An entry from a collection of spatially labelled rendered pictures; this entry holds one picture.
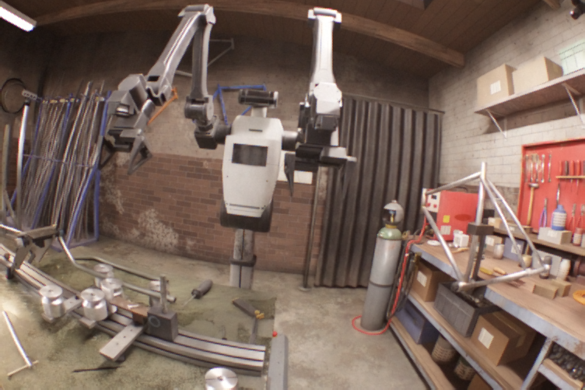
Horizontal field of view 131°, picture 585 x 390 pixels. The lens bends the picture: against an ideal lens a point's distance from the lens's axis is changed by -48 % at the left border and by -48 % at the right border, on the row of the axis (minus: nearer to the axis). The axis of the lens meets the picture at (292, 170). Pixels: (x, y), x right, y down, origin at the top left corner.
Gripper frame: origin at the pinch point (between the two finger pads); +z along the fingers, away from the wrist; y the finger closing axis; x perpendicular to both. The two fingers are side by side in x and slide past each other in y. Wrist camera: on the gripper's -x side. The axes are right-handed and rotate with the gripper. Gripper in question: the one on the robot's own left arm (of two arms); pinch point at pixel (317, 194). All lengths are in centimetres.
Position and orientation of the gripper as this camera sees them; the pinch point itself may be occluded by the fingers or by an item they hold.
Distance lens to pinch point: 48.4
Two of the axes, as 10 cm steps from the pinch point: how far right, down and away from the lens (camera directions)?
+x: -0.6, 5.1, 8.6
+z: -0.9, 8.5, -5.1
